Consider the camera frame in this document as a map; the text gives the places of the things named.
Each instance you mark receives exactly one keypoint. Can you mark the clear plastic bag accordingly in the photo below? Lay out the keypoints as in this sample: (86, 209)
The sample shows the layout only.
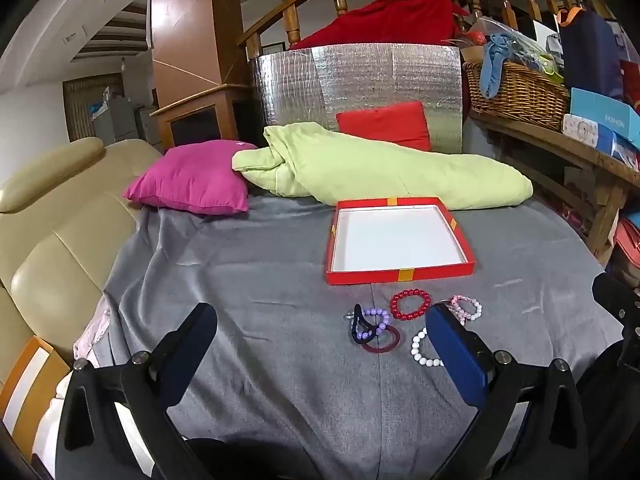
(520, 37)

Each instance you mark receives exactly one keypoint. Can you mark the red pillow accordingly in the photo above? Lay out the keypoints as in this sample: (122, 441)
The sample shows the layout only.
(385, 125)

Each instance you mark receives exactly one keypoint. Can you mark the red shallow box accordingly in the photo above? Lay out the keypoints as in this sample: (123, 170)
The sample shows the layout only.
(395, 235)

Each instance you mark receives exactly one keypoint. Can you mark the blue cloth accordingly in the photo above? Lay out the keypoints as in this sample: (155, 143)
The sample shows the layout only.
(492, 70)

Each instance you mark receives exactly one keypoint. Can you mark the grey background cabinet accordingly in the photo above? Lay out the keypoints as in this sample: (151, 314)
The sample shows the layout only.
(120, 120)

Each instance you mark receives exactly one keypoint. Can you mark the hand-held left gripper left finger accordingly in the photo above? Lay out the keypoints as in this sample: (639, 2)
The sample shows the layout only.
(195, 340)

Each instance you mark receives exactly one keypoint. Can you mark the navy bag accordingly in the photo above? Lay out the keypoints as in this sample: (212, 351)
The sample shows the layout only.
(590, 55)

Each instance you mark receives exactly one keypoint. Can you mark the magenta pillow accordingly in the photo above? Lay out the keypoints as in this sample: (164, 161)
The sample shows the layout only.
(190, 180)

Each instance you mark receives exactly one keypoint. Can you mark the pale pink cloth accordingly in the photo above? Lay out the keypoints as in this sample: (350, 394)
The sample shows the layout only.
(92, 335)

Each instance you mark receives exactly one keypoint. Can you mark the wooden cabinet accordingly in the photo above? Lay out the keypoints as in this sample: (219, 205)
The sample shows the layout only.
(200, 110)

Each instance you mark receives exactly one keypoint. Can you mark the blue cardboard box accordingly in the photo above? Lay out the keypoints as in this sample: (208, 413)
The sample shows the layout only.
(600, 110)

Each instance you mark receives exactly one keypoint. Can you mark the wooden bench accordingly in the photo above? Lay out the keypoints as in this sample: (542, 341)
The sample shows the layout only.
(550, 145)

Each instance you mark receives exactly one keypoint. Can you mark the wooden stair railing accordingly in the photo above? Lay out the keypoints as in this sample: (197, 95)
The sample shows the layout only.
(297, 4)

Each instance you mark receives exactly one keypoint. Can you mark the red bag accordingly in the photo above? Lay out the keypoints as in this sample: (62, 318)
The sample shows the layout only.
(627, 245)

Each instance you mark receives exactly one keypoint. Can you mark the grey bed cover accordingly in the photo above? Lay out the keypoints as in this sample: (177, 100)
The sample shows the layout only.
(250, 285)

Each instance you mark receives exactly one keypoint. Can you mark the beige leather sofa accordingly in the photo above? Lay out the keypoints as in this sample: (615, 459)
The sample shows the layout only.
(60, 260)

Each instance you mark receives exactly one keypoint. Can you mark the light green quilt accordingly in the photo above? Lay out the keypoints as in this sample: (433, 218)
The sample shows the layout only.
(375, 170)

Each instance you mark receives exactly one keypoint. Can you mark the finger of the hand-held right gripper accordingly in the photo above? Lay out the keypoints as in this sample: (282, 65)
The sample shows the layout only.
(615, 292)
(631, 345)

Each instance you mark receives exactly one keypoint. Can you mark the orange and white box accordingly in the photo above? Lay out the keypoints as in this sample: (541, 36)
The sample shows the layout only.
(30, 390)

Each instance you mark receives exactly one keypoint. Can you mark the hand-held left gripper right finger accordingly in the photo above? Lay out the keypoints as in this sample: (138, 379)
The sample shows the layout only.
(450, 342)

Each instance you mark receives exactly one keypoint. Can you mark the white patterned box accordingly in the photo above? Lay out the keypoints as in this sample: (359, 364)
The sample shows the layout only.
(582, 130)

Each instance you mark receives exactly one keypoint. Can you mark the wicker basket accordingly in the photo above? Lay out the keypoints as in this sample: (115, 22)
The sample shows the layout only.
(520, 95)

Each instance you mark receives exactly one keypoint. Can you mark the large red cloth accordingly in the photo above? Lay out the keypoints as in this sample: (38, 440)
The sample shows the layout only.
(390, 20)

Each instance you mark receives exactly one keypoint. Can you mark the wooden pillar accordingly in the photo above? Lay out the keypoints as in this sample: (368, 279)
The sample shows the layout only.
(185, 35)

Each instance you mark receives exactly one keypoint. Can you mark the silver foil insulation panel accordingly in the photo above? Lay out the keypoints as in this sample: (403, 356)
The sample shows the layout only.
(300, 90)

